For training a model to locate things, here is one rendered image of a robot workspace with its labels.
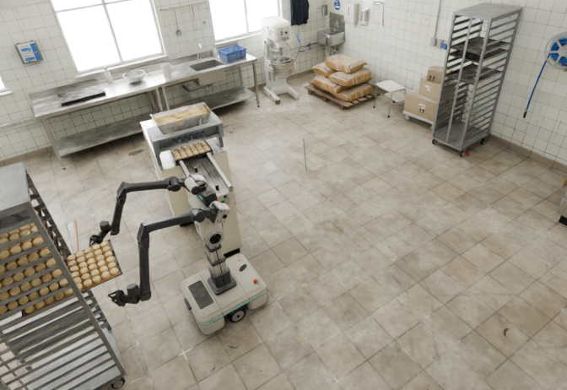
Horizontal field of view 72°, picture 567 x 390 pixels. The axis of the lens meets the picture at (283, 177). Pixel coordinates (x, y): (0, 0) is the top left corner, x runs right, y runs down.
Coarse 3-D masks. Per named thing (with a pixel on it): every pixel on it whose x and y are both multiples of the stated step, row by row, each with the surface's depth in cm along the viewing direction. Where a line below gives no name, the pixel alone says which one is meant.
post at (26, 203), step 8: (24, 200) 202; (32, 208) 204; (32, 216) 206; (40, 224) 210; (40, 232) 212; (48, 240) 217; (56, 248) 223; (56, 256) 224; (64, 264) 229; (64, 272) 231; (72, 280) 237; (72, 288) 239; (80, 296) 245; (88, 312) 254; (96, 320) 263; (96, 328) 264; (104, 336) 270; (112, 352) 281; (120, 368) 293
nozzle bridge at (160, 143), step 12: (216, 120) 408; (156, 132) 395; (180, 132) 392; (192, 132) 393; (204, 132) 408; (216, 132) 414; (156, 144) 382; (168, 144) 397; (180, 144) 397; (156, 156) 400
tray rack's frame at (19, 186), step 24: (0, 168) 230; (24, 168) 233; (0, 192) 209; (24, 192) 208; (96, 336) 324; (24, 360) 297; (96, 360) 306; (0, 384) 243; (48, 384) 293; (72, 384) 292; (96, 384) 291; (120, 384) 300
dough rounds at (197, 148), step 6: (198, 144) 420; (204, 144) 420; (174, 150) 414; (180, 150) 413; (186, 150) 413; (192, 150) 411; (198, 150) 414; (204, 150) 413; (174, 156) 407; (180, 156) 403; (186, 156) 406
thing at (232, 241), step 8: (200, 160) 409; (208, 160) 408; (192, 168) 398; (200, 168) 397; (208, 168) 396; (184, 176) 392; (208, 176) 383; (216, 176) 383; (216, 192) 361; (232, 192) 366; (232, 200) 370; (232, 208) 375; (232, 216) 380; (224, 224) 381; (232, 224) 385; (224, 232) 386; (232, 232) 391; (224, 240) 391; (232, 240) 396; (240, 240) 401; (224, 248) 397; (232, 248) 402; (224, 256) 407
